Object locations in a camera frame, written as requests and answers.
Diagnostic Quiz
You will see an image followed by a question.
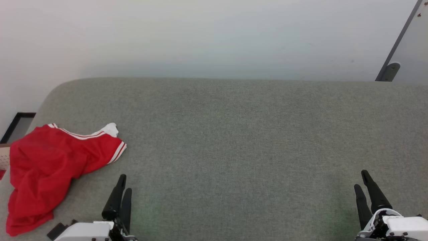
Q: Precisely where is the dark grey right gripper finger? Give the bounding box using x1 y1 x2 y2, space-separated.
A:
361 170 393 214
354 184 372 231

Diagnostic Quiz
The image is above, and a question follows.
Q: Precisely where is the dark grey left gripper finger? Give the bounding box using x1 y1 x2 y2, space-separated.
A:
102 174 127 220
120 188 132 234

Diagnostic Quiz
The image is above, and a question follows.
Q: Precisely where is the grey fabric sofa cushion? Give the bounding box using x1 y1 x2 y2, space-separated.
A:
0 78 428 241

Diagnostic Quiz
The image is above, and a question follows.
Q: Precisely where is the grey door hinge bracket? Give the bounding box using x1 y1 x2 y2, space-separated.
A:
375 0 428 84

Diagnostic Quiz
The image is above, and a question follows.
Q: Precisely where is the beige perforated board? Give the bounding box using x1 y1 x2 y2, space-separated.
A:
0 144 11 171

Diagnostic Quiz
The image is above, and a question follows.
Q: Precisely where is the red basketball jersey number 23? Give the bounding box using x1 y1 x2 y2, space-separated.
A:
6 123 127 237

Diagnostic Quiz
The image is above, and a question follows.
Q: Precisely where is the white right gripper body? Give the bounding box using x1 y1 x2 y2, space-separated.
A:
355 208 428 241

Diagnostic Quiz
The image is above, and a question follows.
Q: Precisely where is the black rectangular frame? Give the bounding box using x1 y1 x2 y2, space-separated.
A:
0 112 36 144

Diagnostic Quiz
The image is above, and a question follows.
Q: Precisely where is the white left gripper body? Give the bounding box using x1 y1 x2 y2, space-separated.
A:
53 221 138 241

